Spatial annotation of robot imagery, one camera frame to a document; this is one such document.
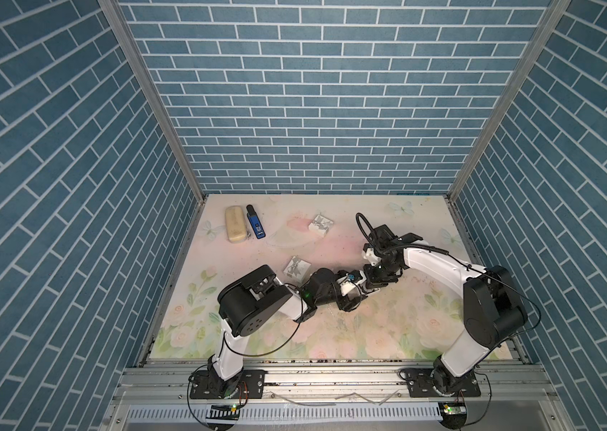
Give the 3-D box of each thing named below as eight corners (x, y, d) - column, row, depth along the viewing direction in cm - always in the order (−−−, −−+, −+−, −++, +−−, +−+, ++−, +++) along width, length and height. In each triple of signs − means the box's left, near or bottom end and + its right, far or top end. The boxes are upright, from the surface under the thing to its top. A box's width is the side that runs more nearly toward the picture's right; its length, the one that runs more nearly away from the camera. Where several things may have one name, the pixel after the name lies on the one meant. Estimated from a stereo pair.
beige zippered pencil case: (229, 244, 106) (226, 238, 103) (227, 212, 117) (225, 206, 114) (247, 241, 107) (245, 235, 104) (244, 210, 118) (242, 203, 115)
